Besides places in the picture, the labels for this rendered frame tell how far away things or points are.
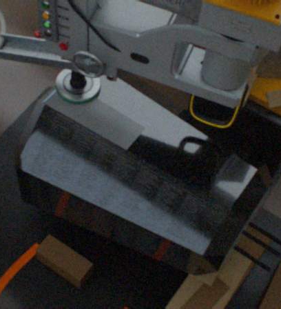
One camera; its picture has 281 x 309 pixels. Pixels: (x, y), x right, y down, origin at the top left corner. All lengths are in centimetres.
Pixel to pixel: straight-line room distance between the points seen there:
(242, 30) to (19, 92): 219
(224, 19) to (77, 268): 166
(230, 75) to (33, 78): 201
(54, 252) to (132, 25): 141
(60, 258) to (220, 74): 143
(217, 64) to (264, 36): 27
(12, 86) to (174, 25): 200
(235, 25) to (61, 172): 117
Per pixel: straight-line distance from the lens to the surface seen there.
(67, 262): 317
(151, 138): 268
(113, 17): 236
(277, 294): 328
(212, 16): 206
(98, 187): 271
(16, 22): 439
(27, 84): 400
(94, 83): 283
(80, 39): 242
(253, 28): 205
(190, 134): 272
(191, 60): 244
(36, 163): 284
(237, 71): 227
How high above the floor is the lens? 307
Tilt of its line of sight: 57 degrees down
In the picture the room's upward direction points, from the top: 8 degrees clockwise
